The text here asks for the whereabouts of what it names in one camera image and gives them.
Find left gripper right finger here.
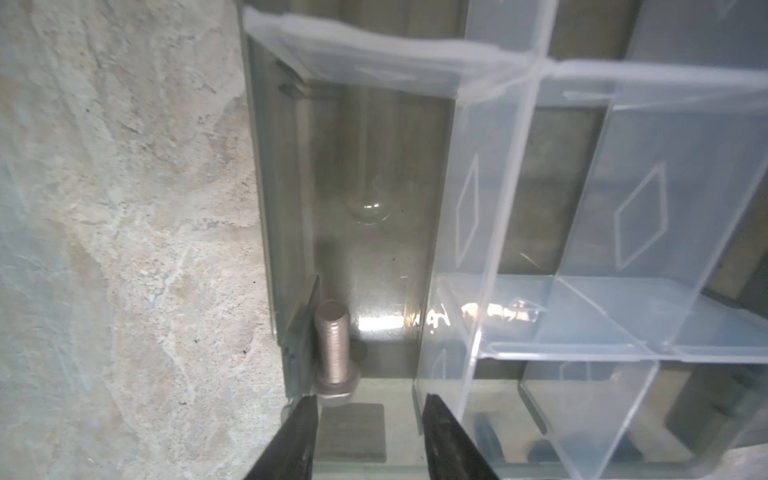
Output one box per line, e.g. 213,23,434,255
422,394,499,480

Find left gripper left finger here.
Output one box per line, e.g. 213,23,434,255
244,395,319,480

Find silver hex bolt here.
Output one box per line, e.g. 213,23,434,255
313,300,361,407

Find clear compartment organizer box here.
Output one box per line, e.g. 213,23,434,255
238,1,767,479

